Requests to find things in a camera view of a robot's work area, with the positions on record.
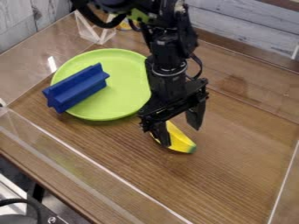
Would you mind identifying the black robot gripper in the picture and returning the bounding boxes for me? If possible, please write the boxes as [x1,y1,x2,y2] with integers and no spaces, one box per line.
[137,55,212,148]

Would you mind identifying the yellow toy banana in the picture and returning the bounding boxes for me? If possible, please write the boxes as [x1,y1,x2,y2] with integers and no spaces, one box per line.
[150,120,198,155]

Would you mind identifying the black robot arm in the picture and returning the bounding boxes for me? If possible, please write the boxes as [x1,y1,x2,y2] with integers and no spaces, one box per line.
[71,0,210,147]

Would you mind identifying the green plastic plate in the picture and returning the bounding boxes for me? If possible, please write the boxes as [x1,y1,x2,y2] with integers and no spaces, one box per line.
[51,48,151,122]

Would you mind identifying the blue plastic block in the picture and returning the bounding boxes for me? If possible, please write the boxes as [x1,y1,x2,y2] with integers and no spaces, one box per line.
[42,63,110,113]

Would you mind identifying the clear acrylic front wall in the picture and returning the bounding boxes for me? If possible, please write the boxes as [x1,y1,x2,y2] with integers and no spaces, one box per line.
[0,108,193,224]

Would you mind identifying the clear acrylic corner bracket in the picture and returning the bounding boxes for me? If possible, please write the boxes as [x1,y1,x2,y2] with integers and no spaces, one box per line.
[75,10,118,46]

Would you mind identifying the black cable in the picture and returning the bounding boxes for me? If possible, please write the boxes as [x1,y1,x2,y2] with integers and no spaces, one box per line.
[0,199,42,224]

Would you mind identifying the black metal mount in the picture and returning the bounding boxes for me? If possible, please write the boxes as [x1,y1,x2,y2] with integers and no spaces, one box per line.
[26,203,70,224]

